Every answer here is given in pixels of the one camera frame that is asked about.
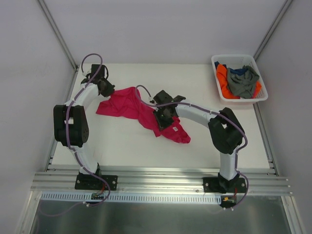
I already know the pink t shirt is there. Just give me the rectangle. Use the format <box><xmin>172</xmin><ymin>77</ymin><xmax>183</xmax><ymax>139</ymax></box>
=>
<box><xmin>96</xmin><ymin>87</ymin><xmax>191</xmax><ymax>144</ymax></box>

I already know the grey t shirt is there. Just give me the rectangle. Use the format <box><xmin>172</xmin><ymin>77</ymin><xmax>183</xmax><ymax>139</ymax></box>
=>
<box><xmin>227</xmin><ymin>65</ymin><xmax>260</xmax><ymax>99</ymax></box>

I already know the orange t shirt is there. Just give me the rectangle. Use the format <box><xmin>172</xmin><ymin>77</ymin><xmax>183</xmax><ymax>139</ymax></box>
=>
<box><xmin>216</xmin><ymin>64</ymin><xmax>261</xmax><ymax>99</ymax></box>

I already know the left aluminium frame post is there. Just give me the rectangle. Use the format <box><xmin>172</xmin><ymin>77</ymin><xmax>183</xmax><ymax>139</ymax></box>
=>
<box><xmin>36</xmin><ymin>0</ymin><xmax>78</xmax><ymax>70</ymax></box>

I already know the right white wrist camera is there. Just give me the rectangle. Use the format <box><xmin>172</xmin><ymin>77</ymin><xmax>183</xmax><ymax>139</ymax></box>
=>
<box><xmin>148</xmin><ymin>96</ymin><xmax>155</xmax><ymax>104</ymax></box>

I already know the aluminium frame post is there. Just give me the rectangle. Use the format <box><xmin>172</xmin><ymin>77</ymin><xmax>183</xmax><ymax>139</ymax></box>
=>
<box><xmin>36</xmin><ymin>0</ymin><xmax>78</xmax><ymax>70</ymax></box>
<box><xmin>253</xmin><ymin>0</ymin><xmax>293</xmax><ymax>60</ymax></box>

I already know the blue t shirt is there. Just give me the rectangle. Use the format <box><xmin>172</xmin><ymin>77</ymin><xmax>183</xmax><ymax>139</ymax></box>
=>
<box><xmin>214</xmin><ymin>61</ymin><xmax>247</xmax><ymax>76</ymax></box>

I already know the white slotted cable duct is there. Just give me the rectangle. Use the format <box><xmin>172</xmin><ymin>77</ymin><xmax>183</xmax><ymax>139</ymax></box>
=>
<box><xmin>41</xmin><ymin>192</ymin><xmax>221</xmax><ymax>205</ymax></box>

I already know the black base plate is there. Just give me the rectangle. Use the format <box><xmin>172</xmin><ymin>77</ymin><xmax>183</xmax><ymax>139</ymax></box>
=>
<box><xmin>202</xmin><ymin>176</ymin><xmax>247</xmax><ymax>194</ymax></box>
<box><xmin>74</xmin><ymin>174</ymin><xmax>118</xmax><ymax>191</ymax></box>

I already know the aluminium mounting rail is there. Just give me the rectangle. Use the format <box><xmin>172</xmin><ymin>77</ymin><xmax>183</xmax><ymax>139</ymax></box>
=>
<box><xmin>31</xmin><ymin>165</ymin><xmax>293</xmax><ymax>196</ymax></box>

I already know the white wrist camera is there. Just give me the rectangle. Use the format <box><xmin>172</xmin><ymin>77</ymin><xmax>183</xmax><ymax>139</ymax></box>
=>
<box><xmin>82</xmin><ymin>69</ymin><xmax>91</xmax><ymax>77</ymax></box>
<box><xmin>148</xmin><ymin>96</ymin><xmax>155</xmax><ymax>104</ymax></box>

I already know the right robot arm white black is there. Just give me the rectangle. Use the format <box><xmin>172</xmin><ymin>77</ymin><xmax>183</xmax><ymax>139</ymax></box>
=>
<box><xmin>150</xmin><ymin>90</ymin><xmax>247</xmax><ymax>194</ymax></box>

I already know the right aluminium frame post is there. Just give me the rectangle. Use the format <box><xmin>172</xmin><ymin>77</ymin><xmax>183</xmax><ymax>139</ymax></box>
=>
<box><xmin>253</xmin><ymin>0</ymin><xmax>293</xmax><ymax>60</ymax></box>

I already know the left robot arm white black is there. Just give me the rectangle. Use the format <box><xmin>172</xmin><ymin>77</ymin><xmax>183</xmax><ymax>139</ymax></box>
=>
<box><xmin>53</xmin><ymin>64</ymin><xmax>115</xmax><ymax>189</ymax></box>

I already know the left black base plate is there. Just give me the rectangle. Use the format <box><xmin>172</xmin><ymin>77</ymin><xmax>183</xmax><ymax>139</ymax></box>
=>
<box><xmin>74</xmin><ymin>174</ymin><xmax>118</xmax><ymax>191</ymax></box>

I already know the white plastic laundry basket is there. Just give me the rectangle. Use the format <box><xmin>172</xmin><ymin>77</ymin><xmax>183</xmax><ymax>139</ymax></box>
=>
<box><xmin>211</xmin><ymin>54</ymin><xmax>268</xmax><ymax>105</ymax></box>

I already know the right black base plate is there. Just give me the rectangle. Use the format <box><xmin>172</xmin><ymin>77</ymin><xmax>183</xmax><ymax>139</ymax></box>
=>
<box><xmin>202</xmin><ymin>176</ymin><xmax>247</xmax><ymax>194</ymax></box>

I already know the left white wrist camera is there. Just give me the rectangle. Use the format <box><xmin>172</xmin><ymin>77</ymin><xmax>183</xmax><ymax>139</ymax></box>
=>
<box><xmin>82</xmin><ymin>69</ymin><xmax>91</xmax><ymax>77</ymax></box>

